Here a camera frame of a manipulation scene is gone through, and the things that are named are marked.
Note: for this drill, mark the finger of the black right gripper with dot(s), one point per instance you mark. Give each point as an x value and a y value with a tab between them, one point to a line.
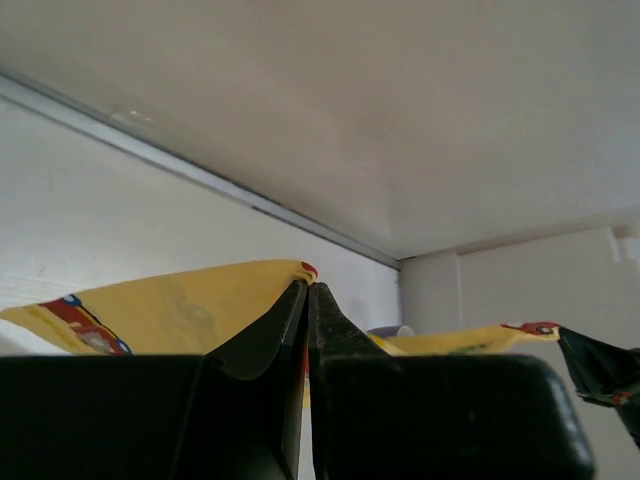
604	375

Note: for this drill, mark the lavender ceramic mug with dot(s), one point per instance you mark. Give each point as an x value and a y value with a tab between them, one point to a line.
391	331

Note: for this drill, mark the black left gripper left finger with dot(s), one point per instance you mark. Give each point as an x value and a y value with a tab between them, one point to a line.
254	395

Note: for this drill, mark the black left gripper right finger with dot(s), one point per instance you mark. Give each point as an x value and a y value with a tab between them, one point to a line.
354	395

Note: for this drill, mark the aluminium table edge rail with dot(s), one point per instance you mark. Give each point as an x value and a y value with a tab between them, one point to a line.
81	119

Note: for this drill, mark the yellow car-print cloth placemat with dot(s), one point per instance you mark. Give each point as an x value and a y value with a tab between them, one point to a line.
190	312

